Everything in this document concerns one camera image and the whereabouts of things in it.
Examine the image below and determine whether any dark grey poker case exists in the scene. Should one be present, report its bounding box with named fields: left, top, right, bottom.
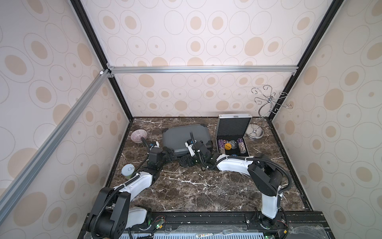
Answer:
left=162, top=124, right=213, bottom=157

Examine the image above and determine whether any silver aluminium poker case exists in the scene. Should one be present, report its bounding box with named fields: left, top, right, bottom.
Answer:
left=215, top=114, right=252, bottom=157

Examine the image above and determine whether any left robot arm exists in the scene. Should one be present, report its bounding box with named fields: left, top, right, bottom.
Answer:
left=86, top=146, right=176, bottom=239

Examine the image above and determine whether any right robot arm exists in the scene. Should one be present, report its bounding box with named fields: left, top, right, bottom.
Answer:
left=179, top=139, right=292, bottom=220

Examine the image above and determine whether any white lidded green can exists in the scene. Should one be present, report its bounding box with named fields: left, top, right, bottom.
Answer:
left=121, top=164, right=135, bottom=179

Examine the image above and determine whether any pink ribbed bowl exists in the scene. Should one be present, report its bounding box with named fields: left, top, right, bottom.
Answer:
left=130, top=129, right=147, bottom=143

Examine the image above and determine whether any chrome hook stand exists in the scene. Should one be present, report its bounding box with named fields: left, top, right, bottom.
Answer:
left=246, top=85, right=293, bottom=140

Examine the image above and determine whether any metal fork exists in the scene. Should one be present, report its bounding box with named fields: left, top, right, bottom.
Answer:
left=196, top=229, right=233, bottom=239

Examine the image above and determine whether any horizontal aluminium rail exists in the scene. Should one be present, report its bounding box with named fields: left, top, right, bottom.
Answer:
left=102, top=65, right=298, bottom=76

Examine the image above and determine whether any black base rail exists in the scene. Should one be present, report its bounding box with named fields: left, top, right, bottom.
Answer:
left=121, top=211, right=334, bottom=239

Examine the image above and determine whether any diagonal aluminium rail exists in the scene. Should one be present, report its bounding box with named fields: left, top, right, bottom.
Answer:
left=1, top=69, right=111, bottom=224

